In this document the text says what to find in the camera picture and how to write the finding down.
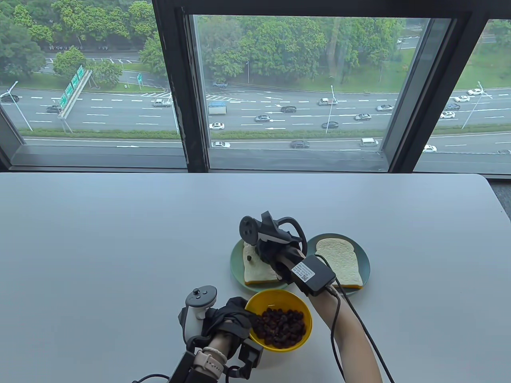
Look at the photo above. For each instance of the person's left forearm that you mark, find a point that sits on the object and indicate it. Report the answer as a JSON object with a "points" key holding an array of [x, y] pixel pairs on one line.
{"points": [[221, 341]]}

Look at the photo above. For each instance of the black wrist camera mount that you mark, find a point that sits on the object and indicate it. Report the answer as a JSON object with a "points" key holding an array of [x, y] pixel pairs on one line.
{"points": [[249, 355]]}

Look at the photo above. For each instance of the green road sign gantry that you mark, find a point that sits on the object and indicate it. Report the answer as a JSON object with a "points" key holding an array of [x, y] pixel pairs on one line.
{"points": [[72, 89]]}

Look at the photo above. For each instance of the white street lamp post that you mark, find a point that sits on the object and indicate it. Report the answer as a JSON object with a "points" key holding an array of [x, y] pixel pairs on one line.
{"points": [[475, 105], [18, 107], [330, 107]]}

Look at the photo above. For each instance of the person's right hand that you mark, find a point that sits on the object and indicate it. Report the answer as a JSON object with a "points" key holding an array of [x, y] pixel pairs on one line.
{"points": [[275, 257]]}

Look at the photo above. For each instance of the white toast slice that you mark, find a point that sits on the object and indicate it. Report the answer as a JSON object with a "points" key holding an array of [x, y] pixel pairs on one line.
{"points": [[255, 275], [339, 259]]}

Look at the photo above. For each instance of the blue round plate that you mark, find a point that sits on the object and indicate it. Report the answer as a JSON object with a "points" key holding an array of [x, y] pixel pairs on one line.
{"points": [[365, 263]]}

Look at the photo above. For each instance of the yellow bowl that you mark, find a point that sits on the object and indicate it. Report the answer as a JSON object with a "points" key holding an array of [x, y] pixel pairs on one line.
{"points": [[275, 297]]}

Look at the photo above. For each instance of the heap of dried cranberries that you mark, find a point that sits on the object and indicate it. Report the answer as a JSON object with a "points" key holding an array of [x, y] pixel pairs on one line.
{"points": [[279, 327]]}

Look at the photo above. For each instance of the person's left hand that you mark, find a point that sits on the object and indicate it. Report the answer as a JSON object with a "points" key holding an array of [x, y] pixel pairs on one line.
{"points": [[233, 315]]}

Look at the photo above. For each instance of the beige wrist watch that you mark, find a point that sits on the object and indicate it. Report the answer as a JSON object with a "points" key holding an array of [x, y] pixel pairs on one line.
{"points": [[211, 361]]}

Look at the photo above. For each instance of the person's right forearm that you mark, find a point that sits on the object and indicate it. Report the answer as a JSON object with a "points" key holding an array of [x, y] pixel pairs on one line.
{"points": [[347, 339]]}

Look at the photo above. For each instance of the green round plate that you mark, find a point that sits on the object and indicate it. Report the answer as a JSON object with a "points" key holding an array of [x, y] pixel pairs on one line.
{"points": [[235, 267]]}

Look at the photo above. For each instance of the dark window frame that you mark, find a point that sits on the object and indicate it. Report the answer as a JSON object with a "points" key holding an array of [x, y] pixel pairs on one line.
{"points": [[175, 60]]}

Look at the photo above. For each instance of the black box with white label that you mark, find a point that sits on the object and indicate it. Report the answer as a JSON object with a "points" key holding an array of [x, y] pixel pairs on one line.
{"points": [[315, 275], [183, 371]]}

